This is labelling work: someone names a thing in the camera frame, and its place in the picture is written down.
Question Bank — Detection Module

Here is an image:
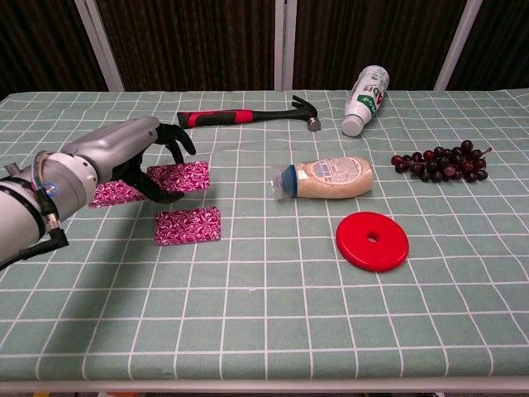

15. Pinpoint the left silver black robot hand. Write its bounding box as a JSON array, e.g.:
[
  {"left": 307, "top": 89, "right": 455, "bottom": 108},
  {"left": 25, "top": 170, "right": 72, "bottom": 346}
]
[{"left": 61, "top": 116, "right": 197, "bottom": 205}]

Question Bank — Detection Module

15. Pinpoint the red plastic disc with hole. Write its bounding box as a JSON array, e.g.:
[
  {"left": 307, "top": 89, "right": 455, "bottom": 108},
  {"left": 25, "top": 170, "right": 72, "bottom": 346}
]
[{"left": 335, "top": 211, "right": 411, "bottom": 273}]

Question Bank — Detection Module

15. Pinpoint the green checked tablecloth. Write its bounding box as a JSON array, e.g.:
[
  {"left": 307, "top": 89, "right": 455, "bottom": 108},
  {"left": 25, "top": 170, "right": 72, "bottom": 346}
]
[{"left": 0, "top": 88, "right": 529, "bottom": 381}]

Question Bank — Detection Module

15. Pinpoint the red black claw hammer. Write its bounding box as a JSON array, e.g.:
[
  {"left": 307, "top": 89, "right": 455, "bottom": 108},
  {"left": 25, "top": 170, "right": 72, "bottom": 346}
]
[{"left": 176, "top": 94, "right": 322, "bottom": 132}]

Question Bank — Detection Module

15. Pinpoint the beige squeeze sauce bottle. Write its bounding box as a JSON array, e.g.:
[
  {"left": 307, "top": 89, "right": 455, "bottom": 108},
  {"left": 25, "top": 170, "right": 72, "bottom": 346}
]
[{"left": 270, "top": 155, "right": 374, "bottom": 202}]

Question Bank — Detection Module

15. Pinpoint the white plastic drink bottle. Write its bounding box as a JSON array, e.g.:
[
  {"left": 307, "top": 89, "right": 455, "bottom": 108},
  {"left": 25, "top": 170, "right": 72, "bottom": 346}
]
[{"left": 341, "top": 65, "right": 391, "bottom": 136}]

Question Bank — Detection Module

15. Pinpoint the dark brown ribbed partition panel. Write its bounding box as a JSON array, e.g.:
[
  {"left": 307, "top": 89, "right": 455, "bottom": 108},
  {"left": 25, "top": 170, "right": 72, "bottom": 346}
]
[
  {"left": 0, "top": 0, "right": 109, "bottom": 101},
  {"left": 448, "top": 0, "right": 529, "bottom": 91},
  {"left": 293, "top": 0, "right": 470, "bottom": 91},
  {"left": 95, "top": 0, "right": 277, "bottom": 93}
]

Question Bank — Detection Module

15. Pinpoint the white metal partition frame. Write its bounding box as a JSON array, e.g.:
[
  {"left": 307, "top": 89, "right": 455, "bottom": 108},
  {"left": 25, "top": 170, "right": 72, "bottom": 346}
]
[
  {"left": 274, "top": 0, "right": 298, "bottom": 91},
  {"left": 433, "top": 0, "right": 484, "bottom": 91},
  {"left": 74, "top": 0, "right": 126, "bottom": 93}
]

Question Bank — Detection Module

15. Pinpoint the dark red grape bunch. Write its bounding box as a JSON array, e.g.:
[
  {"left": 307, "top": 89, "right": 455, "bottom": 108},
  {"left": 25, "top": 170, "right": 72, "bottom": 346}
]
[{"left": 390, "top": 140, "right": 493, "bottom": 184}]

